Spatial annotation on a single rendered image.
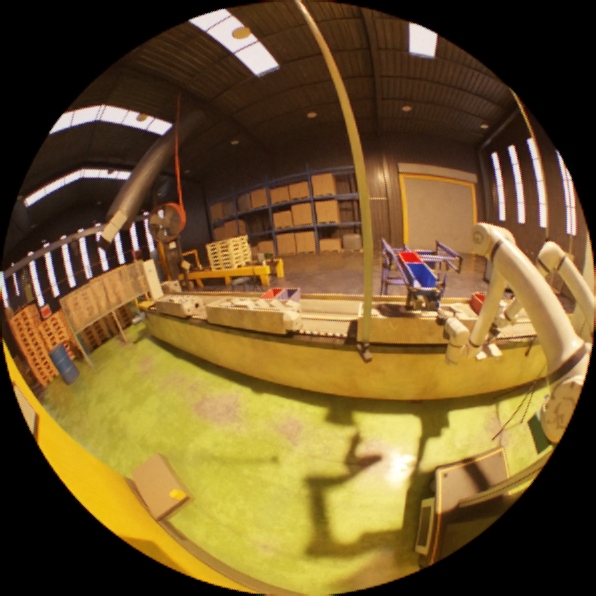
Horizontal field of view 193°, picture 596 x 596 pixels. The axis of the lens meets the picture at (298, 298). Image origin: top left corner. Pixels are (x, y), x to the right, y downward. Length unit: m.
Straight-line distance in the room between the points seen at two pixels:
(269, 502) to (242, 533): 0.39
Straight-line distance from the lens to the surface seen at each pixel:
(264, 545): 1.74
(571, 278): 1.38
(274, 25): 8.62
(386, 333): 1.33
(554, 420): 0.63
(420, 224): 11.96
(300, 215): 10.60
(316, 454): 1.71
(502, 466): 1.86
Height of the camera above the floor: 1.64
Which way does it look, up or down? 23 degrees down
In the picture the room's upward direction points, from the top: 8 degrees counter-clockwise
